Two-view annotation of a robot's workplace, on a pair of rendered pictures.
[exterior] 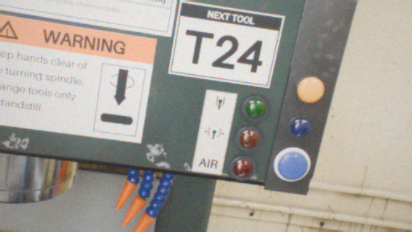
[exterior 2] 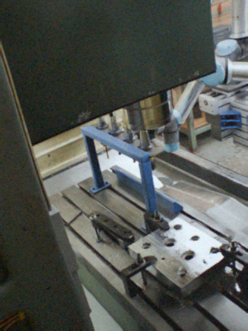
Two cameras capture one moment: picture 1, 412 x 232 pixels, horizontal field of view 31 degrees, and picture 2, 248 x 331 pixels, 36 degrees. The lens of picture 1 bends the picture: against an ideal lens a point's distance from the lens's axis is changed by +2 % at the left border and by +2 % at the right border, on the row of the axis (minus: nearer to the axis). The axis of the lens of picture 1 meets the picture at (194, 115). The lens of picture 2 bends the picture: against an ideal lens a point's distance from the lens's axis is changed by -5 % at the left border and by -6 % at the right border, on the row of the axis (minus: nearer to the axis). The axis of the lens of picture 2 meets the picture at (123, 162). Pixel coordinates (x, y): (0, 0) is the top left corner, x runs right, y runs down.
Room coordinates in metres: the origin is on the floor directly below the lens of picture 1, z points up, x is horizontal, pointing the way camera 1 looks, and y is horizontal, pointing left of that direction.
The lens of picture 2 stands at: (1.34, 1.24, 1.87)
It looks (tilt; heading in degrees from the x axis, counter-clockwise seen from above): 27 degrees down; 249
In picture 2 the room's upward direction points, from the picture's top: 12 degrees counter-clockwise
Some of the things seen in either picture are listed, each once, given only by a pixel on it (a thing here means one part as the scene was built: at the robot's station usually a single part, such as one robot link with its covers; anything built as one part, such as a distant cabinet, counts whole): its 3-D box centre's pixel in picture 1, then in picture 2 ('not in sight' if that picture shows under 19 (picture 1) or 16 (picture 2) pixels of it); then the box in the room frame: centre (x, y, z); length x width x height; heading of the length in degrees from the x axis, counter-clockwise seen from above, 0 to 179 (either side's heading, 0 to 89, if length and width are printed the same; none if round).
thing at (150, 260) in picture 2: not in sight; (140, 271); (1.02, 0.34, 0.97); 0.13 x 0.03 x 0.15; 7
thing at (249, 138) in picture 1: (249, 138); not in sight; (0.67, -0.06, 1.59); 0.02 x 0.01 x 0.02; 97
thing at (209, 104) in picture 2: not in sight; (230, 95); (-0.07, -0.49, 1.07); 0.40 x 0.13 x 0.09; 2
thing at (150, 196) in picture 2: not in sight; (150, 195); (0.81, 0.06, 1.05); 0.10 x 0.05 x 0.30; 7
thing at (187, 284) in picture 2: not in sight; (179, 253); (0.87, 0.34, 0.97); 0.29 x 0.23 x 0.05; 97
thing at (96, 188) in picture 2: not in sight; (94, 161); (0.87, -0.38, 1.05); 0.10 x 0.05 x 0.30; 7
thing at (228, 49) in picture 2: not in sight; (227, 53); (-0.08, -0.49, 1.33); 0.13 x 0.12 x 0.14; 16
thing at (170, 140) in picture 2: not in sight; (170, 137); (0.50, -0.28, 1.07); 0.11 x 0.08 x 0.11; 54
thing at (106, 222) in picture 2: not in sight; (112, 230); (0.98, 0.01, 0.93); 0.26 x 0.05 x 0.06; 102
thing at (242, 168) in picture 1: (242, 167); not in sight; (0.67, -0.06, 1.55); 0.02 x 0.01 x 0.02; 97
